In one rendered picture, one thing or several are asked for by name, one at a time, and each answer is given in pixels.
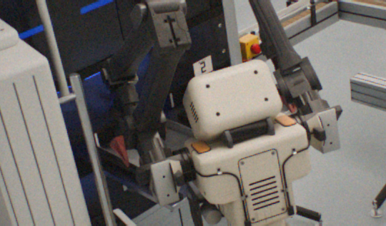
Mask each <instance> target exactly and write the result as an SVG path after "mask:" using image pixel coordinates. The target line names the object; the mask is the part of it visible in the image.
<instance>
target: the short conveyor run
mask: <svg viewBox="0 0 386 226"><path fill-rule="evenodd" d="M286 5H287V7H286V8H284V9H283V10H281V11H279V12H277V15H278V17H279V20H280V22H281V24H282V26H283V28H284V31H285V33H286V34H287V36H288V38H289V42H290V43H291V44H292V46H294V45H296V44H298V43H300V42H302V41H304V40H305V39H307V38H309V37H311V36H313V35H315V34H316V33H317V32H319V31H322V30H323V29H326V28H327V27H328V26H332V25H333V24H334V23H336V22H337V21H339V16H338V8H337V7H338V3H337V1H333V2H330V1H325V0H300V1H297V2H296V3H295V4H292V3H291V0H287V1H286ZM258 31H259V29H258V23H256V24H253V25H251V26H249V27H248V28H246V29H243V30H241V31H239V32H238V34H239V35H241V34H244V33H248V34H253V35H256V36H258V39H259V44H261V43H262V42H261V39H260V38H259V33H258ZM254 59H259V60H262V61H263V62H266V61H267V60H268V59H267V58H266V56H265V55H264V56H263V55H262V52H260V54H258V55H256V56H254V57H252V60H254Z"/></svg>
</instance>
